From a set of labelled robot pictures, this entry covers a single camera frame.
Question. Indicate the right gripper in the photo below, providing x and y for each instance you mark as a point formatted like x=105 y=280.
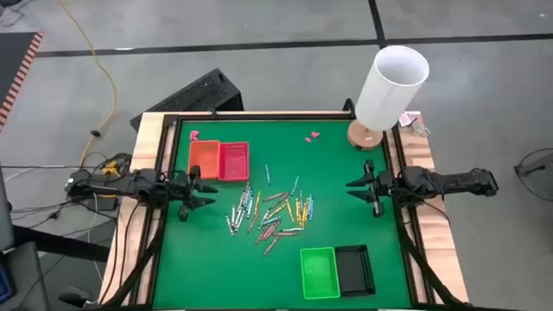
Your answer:
x=384 y=185

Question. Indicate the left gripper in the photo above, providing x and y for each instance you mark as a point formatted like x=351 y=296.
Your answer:
x=183 y=190

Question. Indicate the teal crayon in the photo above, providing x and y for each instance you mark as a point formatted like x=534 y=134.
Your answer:
x=270 y=221
x=267 y=174
x=295 y=185

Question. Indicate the red crayons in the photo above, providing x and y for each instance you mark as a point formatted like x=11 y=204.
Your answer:
x=272 y=230

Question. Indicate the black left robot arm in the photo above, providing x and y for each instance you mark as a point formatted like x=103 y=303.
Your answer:
x=129 y=183

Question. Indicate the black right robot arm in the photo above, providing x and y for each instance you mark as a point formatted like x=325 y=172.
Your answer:
x=453 y=181

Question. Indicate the orange plastic basket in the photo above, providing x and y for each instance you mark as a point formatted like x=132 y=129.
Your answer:
x=203 y=160

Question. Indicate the red plastic basket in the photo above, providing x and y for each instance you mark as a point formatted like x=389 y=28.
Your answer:
x=233 y=162

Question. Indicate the green table mat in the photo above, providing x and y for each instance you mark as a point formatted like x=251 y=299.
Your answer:
x=207 y=268

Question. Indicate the pink card packet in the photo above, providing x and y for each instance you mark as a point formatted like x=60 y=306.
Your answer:
x=408 y=117

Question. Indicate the black plastic basket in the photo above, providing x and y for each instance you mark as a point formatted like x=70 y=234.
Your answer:
x=352 y=271

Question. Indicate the green plastic basket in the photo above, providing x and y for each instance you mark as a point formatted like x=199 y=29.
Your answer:
x=319 y=273

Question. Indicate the yellow power plug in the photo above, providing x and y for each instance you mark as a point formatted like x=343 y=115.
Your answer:
x=111 y=167

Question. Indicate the black foam case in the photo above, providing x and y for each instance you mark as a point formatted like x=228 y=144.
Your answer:
x=194 y=95

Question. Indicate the white lamp wooden base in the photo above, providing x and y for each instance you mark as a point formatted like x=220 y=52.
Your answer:
x=389 y=90

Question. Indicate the black power box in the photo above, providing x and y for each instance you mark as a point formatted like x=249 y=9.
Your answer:
x=101 y=202

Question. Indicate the black mat striped edge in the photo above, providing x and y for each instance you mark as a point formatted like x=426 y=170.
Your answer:
x=10 y=60

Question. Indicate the black aluminium table frame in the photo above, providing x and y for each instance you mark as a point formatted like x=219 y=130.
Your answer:
x=259 y=116

